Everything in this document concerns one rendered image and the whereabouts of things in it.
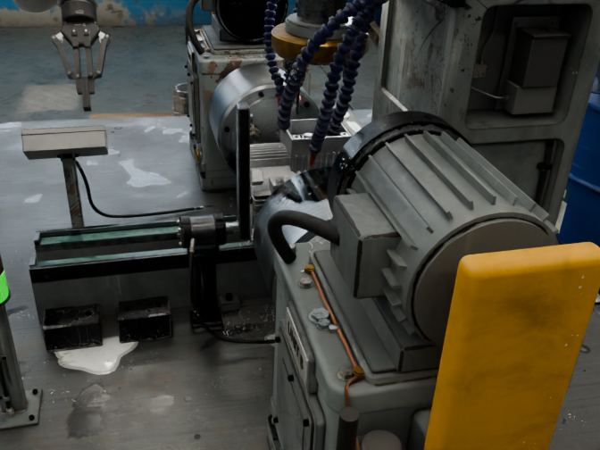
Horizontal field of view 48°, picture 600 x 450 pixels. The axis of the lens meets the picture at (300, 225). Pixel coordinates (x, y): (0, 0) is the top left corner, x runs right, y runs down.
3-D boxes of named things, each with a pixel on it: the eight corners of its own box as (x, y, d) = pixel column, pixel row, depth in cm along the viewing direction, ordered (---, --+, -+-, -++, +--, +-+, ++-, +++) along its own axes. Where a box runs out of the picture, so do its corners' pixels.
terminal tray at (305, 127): (334, 148, 141) (337, 116, 137) (349, 170, 132) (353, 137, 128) (279, 153, 138) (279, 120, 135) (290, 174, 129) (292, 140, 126)
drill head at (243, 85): (290, 131, 190) (294, 44, 177) (326, 189, 159) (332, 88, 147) (203, 137, 184) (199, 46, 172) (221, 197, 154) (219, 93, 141)
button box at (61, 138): (108, 154, 150) (106, 132, 151) (106, 146, 144) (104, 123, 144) (28, 160, 147) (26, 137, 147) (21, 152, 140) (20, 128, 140)
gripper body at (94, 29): (56, -1, 145) (59, 40, 144) (96, -2, 147) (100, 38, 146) (61, 14, 153) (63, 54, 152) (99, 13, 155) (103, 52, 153)
